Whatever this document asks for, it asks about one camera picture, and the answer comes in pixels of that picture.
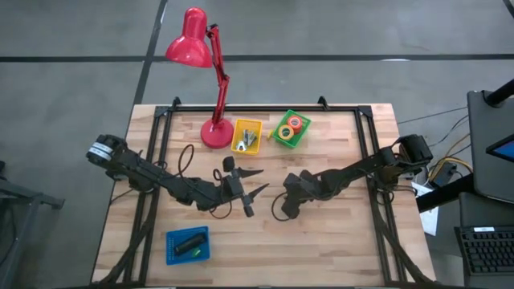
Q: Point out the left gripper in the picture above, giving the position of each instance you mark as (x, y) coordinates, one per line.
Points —
(233, 186)

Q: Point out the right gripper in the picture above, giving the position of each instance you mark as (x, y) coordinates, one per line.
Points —
(299, 186)

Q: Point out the grey staple remover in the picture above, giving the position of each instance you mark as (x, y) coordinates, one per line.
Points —
(252, 138)

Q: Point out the yellow tape roll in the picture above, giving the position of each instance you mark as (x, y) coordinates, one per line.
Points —
(280, 132)

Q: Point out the orange tape roll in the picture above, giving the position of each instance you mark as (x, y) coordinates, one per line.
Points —
(289, 122)

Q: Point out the black stapler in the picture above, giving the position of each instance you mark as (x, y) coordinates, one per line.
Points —
(190, 243)

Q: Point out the small green stapler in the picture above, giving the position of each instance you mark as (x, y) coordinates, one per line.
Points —
(196, 252)

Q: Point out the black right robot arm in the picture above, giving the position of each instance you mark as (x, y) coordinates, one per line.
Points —
(361, 168)

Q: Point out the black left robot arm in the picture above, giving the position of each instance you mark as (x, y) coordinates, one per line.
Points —
(160, 178)

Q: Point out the green plastic basket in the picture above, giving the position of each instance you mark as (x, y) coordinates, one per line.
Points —
(303, 134)

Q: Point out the yellow plastic basket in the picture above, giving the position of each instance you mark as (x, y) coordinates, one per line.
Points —
(236, 126)

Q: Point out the blue plastic basket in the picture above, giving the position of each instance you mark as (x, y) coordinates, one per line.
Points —
(174, 257)

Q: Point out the white paper sheet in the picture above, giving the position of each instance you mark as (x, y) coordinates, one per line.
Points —
(429, 221)

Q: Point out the black support beam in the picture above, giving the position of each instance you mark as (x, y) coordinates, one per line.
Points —
(441, 196)

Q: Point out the red desk lamp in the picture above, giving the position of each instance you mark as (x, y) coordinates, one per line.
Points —
(188, 40)

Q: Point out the grey cart top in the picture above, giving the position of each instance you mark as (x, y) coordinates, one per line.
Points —
(482, 128)

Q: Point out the black computer keyboard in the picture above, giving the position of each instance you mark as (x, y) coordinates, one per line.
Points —
(488, 251)

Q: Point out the laptop with blue screen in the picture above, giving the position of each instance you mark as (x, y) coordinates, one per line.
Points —
(504, 150)

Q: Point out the black pole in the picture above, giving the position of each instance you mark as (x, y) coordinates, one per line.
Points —
(500, 94)

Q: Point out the grey metal stand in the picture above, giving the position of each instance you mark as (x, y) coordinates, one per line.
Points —
(24, 198)

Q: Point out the black metal rig frame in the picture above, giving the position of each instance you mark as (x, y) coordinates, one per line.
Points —
(261, 108)

